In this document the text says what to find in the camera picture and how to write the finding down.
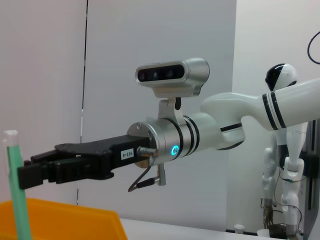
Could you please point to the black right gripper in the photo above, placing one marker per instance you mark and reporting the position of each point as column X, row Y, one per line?
column 105, row 155

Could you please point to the green toothbrush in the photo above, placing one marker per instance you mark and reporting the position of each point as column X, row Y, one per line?
column 18, row 200

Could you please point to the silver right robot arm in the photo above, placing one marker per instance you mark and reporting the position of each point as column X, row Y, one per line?
column 200, row 135

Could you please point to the yellow plastic bin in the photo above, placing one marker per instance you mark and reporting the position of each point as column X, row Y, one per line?
column 62, row 220

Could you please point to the small white cup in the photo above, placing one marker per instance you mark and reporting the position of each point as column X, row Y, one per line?
column 263, row 233
column 239, row 228

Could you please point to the white humanoid robot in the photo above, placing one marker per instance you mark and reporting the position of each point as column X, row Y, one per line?
column 292, row 162

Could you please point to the grey humanoid support stand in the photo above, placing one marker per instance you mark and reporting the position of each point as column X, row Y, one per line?
column 313, row 175

